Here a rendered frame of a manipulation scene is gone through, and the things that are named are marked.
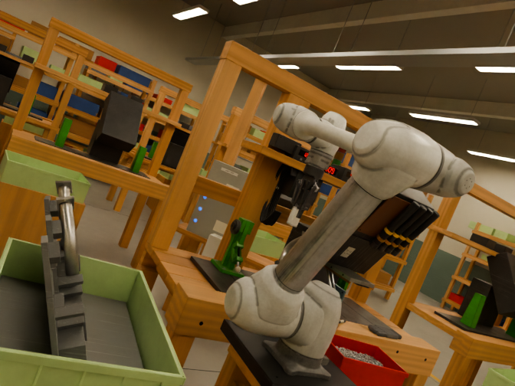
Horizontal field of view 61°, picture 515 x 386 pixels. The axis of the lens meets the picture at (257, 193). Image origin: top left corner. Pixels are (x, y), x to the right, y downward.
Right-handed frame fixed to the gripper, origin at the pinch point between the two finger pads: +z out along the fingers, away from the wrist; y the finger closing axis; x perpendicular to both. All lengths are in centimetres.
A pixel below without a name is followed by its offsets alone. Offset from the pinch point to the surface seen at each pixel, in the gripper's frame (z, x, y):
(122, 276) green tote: 38, -53, -3
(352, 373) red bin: 45, 32, 27
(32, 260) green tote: 40, -80, -4
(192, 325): 52, -20, -5
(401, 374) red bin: 40, 53, 30
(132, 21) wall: -223, 48, -1035
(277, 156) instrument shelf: -20, 14, -54
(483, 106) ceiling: -315, 705, -524
